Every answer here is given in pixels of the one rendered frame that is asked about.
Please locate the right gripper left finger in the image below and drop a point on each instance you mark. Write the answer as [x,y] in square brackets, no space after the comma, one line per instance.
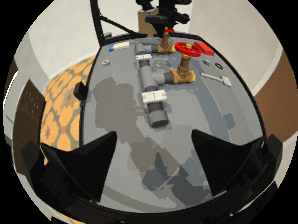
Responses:
[87,165]

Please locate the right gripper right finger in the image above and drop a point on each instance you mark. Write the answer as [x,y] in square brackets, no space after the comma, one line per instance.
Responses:
[221,160]

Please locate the small grey cylinder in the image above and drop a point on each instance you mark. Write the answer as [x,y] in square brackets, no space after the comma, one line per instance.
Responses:
[206,62]

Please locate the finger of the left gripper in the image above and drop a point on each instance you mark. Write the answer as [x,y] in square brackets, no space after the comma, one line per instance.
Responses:
[171,24]
[159,29]

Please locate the red rectangular block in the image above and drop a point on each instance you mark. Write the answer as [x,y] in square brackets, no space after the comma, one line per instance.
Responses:
[204,48]

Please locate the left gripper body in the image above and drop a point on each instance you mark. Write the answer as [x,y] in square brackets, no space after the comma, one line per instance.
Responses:
[164,9]

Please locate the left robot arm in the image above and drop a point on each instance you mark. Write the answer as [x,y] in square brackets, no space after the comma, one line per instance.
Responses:
[146,5]

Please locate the grey pipe with red valve handwheels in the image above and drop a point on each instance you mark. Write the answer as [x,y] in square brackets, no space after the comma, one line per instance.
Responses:
[150,79]

